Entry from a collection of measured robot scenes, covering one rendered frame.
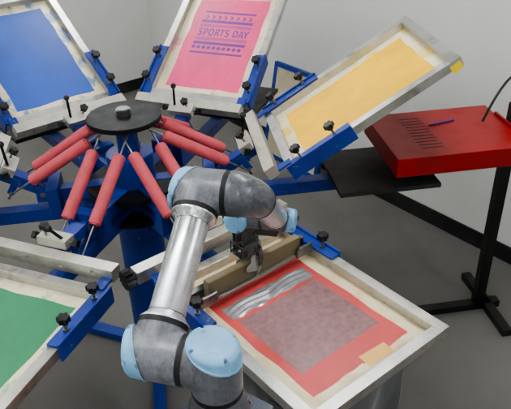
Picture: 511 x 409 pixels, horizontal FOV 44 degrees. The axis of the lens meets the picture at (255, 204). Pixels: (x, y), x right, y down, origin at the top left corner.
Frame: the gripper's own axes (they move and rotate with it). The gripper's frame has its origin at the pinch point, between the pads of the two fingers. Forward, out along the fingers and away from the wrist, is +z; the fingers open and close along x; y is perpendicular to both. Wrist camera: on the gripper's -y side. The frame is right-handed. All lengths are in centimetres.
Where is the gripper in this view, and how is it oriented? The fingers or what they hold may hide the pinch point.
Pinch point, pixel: (254, 269)
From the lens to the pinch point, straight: 224.4
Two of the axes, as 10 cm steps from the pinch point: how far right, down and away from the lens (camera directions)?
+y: -7.8, 3.5, -5.2
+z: 0.3, 8.5, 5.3
